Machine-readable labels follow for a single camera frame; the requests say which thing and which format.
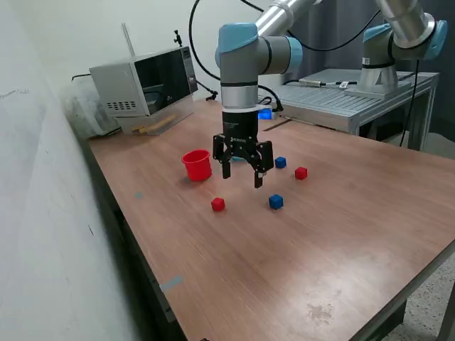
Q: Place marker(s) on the clear plastic stand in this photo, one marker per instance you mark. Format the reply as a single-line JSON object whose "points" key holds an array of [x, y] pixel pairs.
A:
{"points": [[179, 110]]}

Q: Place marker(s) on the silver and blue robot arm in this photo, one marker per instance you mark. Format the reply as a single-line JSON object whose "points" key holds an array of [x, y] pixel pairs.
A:
{"points": [[238, 60]]}

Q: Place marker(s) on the thin metal rod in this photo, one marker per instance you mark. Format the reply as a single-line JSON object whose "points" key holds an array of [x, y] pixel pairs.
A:
{"points": [[128, 39]]}

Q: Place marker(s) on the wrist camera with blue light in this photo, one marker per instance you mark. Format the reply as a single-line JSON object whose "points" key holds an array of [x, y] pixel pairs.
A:
{"points": [[264, 114]]}

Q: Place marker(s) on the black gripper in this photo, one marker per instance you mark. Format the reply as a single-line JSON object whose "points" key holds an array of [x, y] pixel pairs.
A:
{"points": [[240, 128]]}

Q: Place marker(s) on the black camera mount knob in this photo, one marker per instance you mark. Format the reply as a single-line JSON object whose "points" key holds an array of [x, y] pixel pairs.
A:
{"points": [[177, 38]]}

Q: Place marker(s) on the blue plastic bin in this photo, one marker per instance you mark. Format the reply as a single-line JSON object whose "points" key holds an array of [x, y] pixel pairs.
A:
{"points": [[238, 160]]}

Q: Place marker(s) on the grey metal robot base table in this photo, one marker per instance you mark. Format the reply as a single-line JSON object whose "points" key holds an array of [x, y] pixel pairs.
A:
{"points": [[320, 103]]}

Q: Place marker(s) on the brown tape strip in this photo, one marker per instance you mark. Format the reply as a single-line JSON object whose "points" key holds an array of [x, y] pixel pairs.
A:
{"points": [[279, 124]]}

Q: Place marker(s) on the small metal table bracket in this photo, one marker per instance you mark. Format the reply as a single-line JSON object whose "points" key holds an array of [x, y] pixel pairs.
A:
{"points": [[169, 315]]}

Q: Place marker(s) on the crumpled clear plastic bag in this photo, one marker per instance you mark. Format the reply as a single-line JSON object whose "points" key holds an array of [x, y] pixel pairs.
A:
{"points": [[81, 110]]}

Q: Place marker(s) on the blue tape piece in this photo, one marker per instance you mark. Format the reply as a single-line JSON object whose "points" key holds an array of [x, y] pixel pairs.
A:
{"points": [[186, 180], [138, 195]]}

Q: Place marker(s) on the long blue tape strip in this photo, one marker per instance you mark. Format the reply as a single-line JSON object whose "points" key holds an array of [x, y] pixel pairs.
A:
{"points": [[171, 283]]}

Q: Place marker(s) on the red plastic bin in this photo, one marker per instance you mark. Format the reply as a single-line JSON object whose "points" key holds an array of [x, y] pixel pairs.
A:
{"points": [[197, 170]]}

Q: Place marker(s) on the blue cube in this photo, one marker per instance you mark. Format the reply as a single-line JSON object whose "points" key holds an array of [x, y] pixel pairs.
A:
{"points": [[281, 162], [276, 201]]}

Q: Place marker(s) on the red cube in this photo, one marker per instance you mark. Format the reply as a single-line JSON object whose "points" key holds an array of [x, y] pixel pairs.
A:
{"points": [[217, 205], [301, 173]]}

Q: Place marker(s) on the silver microwave oven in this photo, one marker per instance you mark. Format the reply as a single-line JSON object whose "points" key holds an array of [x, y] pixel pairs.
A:
{"points": [[117, 85]]}

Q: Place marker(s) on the wooden stick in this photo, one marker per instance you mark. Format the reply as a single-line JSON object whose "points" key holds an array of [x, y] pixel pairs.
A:
{"points": [[153, 128], [156, 123]]}

